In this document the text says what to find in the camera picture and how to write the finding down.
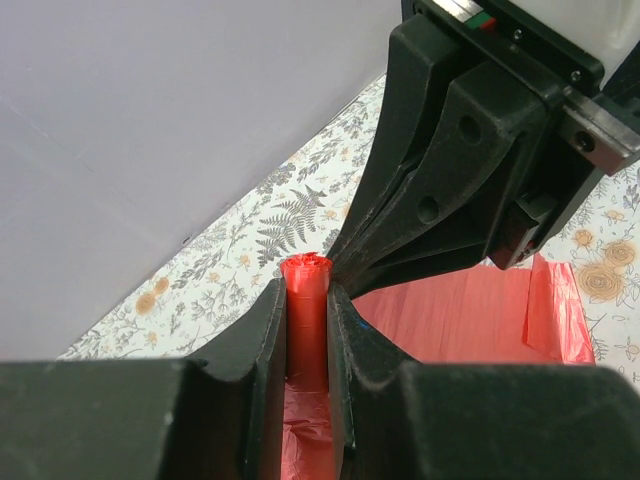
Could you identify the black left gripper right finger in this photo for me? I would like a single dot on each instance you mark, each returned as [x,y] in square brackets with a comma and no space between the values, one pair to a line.
[394,417]

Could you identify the floral patterned table mat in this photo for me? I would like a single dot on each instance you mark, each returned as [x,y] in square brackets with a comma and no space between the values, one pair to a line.
[301,206]

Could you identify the red trash bag roll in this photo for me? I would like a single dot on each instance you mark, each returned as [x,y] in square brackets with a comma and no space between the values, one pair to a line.
[530,315]

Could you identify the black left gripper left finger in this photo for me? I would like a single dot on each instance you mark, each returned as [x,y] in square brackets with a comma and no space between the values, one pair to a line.
[214,414]

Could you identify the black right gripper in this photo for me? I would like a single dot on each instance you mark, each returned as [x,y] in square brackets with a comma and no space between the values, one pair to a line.
[524,136]

